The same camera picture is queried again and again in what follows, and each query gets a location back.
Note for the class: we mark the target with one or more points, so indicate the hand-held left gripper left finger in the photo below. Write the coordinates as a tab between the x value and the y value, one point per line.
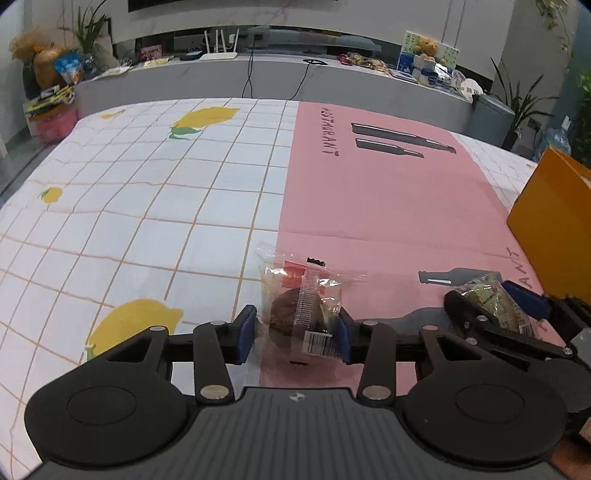
244	334

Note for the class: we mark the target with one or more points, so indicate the tall leafy potted plant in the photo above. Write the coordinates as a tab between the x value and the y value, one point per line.
521	108

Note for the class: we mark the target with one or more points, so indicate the orange cardboard box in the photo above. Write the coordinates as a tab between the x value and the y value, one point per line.
554	217

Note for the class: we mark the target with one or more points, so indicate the green picture box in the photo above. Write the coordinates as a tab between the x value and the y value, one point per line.
449	53

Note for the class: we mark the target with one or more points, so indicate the pink printed placemat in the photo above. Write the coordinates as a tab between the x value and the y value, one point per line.
392	207

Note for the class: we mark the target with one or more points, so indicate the green snack packet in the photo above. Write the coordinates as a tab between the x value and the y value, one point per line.
494	295

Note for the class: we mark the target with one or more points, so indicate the blue snack packet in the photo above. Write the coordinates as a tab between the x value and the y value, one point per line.
69	64

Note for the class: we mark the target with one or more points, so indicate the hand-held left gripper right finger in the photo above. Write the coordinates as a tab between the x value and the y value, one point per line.
344	337

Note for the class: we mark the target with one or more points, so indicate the clear water bottle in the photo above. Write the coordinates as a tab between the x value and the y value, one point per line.
556	138

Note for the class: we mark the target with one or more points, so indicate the black wall screen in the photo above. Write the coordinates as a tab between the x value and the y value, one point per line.
207	4

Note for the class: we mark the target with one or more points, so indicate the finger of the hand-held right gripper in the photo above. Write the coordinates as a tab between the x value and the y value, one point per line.
526	300
508	336

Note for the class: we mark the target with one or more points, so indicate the grey waste bin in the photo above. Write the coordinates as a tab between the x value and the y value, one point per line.
491	120

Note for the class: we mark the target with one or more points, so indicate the potted green plant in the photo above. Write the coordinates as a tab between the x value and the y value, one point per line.
90	32

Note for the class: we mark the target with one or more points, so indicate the pink box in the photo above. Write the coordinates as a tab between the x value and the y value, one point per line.
53	127

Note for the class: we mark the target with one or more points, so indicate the small teddy bear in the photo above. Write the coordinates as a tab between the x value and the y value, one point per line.
425	46

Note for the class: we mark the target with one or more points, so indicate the checked lemon print tablecloth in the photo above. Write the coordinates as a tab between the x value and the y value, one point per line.
138	207

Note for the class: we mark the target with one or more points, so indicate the white router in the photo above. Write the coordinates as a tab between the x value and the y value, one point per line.
219	56

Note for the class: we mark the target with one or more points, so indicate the brown plush toy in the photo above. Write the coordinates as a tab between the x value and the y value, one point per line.
39	60

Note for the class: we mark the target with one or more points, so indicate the pile of wrapped snacks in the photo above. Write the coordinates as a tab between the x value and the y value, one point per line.
364	61

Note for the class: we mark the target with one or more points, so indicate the grey counter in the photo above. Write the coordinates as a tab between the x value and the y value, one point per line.
369	92

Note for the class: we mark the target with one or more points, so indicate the clear chocolate muffin packet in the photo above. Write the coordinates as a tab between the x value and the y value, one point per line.
288	316

